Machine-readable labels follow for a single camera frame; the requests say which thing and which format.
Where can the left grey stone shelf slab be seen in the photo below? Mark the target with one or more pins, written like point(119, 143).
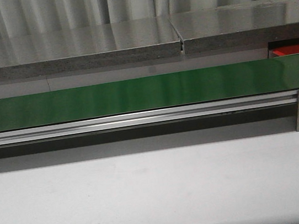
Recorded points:
point(92, 47)

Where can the grey stone shelf slab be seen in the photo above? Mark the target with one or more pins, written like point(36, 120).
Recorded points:
point(92, 47)
point(254, 22)

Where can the right grey stone shelf slab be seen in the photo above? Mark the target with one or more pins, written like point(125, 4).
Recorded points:
point(254, 22)

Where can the green conveyor belt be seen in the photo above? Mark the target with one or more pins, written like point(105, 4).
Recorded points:
point(161, 91)

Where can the red plastic bin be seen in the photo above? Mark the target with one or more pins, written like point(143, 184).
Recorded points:
point(284, 50)

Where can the aluminium conveyor side rail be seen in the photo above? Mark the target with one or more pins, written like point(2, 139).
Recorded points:
point(147, 117)

